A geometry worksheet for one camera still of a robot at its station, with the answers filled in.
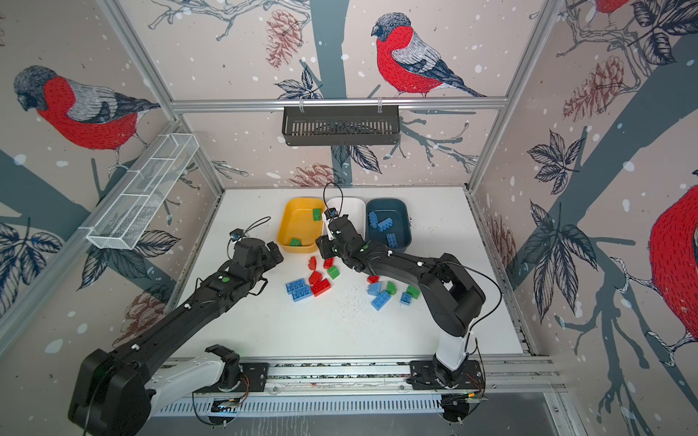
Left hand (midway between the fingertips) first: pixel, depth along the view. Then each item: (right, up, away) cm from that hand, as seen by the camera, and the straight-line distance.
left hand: (266, 251), depth 83 cm
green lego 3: (+6, +1, +15) cm, 16 cm away
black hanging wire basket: (+10, +46, +24) cm, 53 cm away
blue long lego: (+42, +1, +19) cm, 46 cm away
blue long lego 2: (+37, -17, +4) cm, 41 cm away
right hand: (+16, +2, +5) cm, 17 cm away
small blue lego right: (+44, -17, +4) cm, 48 cm away
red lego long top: (+18, -6, +13) cm, 24 cm away
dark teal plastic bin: (+40, +13, +27) cm, 50 cm away
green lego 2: (+47, -14, +4) cm, 49 cm away
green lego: (+12, +11, +27) cm, 32 cm away
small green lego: (+20, -9, +11) cm, 25 cm away
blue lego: (+40, +7, +22) cm, 46 cm away
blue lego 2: (+35, +9, +23) cm, 43 cm away
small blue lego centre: (+34, -14, +5) cm, 37 cm away
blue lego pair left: (+9, -14, +6) cm, 18 cm away
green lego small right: (+40, -14, +7) cm, 43 cm away
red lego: (+16, -13, +7) cm, 22 cm away
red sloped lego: (+12, -7, +12) cm, 19 cm away
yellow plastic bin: (+4, +7, +24) cm, 26 cm away
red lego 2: (+34, -11, +9) cm, 37 cm away
